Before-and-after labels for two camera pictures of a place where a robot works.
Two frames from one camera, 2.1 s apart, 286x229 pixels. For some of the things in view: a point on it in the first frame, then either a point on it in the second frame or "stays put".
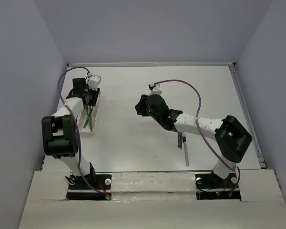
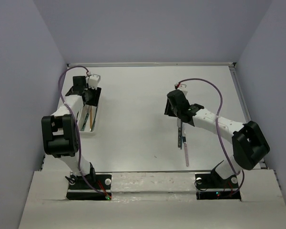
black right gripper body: [144, 109] -> [170, 111]
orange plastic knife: [91, 118] stays put
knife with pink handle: [186, 154] stays put
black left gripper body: [92, 95] stays put
